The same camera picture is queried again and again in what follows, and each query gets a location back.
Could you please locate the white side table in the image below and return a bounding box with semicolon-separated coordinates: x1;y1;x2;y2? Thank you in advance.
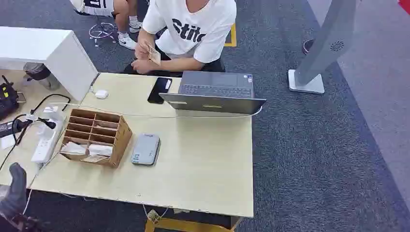
0;26;99;102

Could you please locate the black bag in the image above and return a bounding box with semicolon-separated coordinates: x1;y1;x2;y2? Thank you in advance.
0;75;27;121

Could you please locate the black smartphone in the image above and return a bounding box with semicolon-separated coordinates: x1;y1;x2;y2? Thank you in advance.
146;77;173;104

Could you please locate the person's left hand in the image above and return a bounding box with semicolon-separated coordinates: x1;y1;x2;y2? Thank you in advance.
131;58;161;75

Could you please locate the person in white shirt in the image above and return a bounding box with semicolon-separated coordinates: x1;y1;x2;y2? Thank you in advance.
123;0;238;78

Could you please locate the chair base with wheels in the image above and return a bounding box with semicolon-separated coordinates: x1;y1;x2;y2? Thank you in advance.
88;21;117;47

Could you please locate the wooden card box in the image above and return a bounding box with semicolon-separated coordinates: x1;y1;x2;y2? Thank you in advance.
59;108;133;169

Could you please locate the red object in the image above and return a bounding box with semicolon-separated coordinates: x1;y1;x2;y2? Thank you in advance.
397;0;410;15

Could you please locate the small hanging tag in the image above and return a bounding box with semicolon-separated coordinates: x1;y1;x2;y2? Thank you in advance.
146;209;162;224

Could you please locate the person with white sneakers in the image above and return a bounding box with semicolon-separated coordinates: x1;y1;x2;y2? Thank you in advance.
70;0;144;51

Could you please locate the grey laptop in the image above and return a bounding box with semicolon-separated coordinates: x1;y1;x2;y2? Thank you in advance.
159;70;267;115

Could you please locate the person's right hand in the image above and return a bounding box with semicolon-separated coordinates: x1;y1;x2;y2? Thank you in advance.
134;40;152;60

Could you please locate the printed tan card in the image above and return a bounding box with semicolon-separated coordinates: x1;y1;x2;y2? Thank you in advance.
80;155;110;164

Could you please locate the grey stand with white base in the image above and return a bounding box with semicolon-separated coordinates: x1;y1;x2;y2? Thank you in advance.
287;0;363;95

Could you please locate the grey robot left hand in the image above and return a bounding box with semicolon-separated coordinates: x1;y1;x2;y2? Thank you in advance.
0;162;28;219

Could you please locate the white power strip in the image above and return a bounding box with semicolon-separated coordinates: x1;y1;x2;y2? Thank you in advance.
30;119;65;164

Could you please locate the yellow floor tape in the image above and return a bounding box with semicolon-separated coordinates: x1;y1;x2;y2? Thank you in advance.
223;23;238;48

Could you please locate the black power adapter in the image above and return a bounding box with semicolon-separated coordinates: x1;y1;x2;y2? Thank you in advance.
0;118;33;139

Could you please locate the black cable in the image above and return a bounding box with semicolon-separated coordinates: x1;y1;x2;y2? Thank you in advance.
29;93;72;115

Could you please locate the yellow wooden frame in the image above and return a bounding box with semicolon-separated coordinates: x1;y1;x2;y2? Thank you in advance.
144;216;243;232

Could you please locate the grey bucket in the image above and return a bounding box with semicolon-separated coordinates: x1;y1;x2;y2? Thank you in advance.
22;62;61;91

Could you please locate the white paper card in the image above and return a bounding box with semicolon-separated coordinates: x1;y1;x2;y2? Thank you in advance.
60;142;88;155
88;144;114;157

